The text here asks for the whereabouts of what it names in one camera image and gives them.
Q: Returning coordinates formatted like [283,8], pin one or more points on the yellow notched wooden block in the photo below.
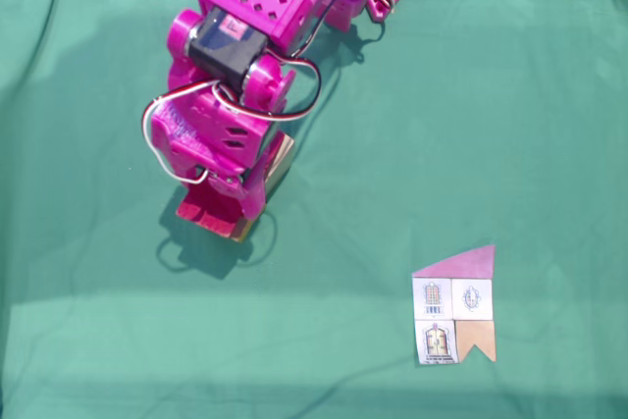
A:
[245,232]

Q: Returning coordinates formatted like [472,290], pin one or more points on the wooden block with balcony window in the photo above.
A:
[282,156]

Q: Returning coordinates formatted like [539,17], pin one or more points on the green cloth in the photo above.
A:
[441,95]

